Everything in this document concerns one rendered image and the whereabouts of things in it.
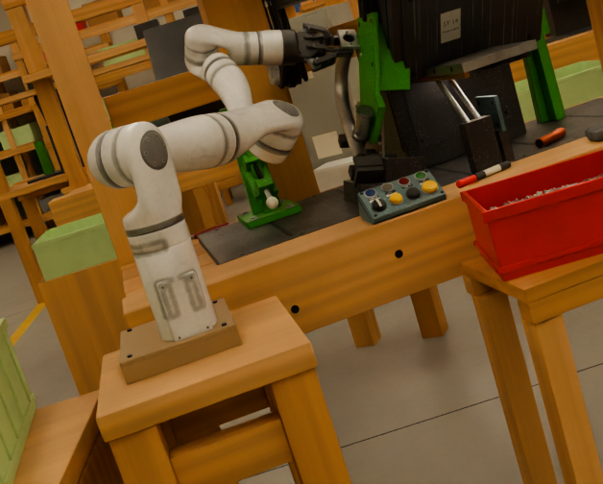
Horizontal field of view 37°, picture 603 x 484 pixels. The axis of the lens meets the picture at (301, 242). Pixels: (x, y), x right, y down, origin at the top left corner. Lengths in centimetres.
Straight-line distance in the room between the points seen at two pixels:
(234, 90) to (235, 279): 40
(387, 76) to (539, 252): 61
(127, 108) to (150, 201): 95
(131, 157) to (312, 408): 45
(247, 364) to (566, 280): 51
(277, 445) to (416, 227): 54
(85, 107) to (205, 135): 73
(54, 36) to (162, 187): 90
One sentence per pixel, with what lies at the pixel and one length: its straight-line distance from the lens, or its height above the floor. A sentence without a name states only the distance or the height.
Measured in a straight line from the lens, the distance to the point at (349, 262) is 166.
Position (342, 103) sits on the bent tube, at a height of 110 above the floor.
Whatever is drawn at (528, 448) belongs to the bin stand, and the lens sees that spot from 175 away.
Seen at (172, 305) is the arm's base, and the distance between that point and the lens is 137.
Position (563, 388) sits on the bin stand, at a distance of 150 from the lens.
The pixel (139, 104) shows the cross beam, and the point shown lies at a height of 123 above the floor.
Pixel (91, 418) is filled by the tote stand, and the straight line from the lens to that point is 153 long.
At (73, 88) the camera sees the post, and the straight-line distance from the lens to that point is 218.
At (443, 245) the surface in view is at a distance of 172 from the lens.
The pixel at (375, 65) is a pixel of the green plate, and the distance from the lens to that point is 190.
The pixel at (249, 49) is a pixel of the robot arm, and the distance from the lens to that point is 193.
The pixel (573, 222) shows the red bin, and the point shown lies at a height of 86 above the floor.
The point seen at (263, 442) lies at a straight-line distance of 135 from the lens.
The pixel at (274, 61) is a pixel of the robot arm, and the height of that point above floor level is 124.
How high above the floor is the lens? 125
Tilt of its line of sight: 12 degrees down
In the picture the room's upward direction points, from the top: 17 degrees counter-clockwise
